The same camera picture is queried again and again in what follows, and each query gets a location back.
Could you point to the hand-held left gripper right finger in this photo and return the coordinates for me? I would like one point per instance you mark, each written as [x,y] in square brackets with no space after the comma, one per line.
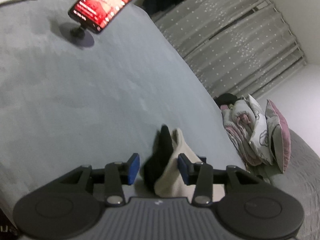
[182,168]

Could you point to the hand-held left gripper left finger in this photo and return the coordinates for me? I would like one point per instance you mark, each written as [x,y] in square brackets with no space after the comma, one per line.
[132,167]

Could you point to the black beige-lined pants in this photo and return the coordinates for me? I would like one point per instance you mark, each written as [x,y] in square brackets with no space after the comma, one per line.
[172,177]

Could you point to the folded white and pink quilt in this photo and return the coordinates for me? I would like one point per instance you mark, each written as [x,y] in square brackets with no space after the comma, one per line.
[240,130]

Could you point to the black cloth bundle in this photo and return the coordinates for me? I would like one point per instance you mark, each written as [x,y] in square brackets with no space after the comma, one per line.
[227,98]

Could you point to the light grey bed sheet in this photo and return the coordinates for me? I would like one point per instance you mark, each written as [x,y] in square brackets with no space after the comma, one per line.
[75,92]

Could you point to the pink and grey pillow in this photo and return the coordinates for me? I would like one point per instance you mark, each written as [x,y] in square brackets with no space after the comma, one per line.
[280,130]

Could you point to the grey star-printed curtain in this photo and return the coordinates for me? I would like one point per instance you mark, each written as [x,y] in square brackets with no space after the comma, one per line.
[237,42]

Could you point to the black round phone stand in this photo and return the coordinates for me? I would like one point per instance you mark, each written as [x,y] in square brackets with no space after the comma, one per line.
[80,38]

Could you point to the smartphone with red screen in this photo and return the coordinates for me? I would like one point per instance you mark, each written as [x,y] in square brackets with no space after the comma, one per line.
[105,2]

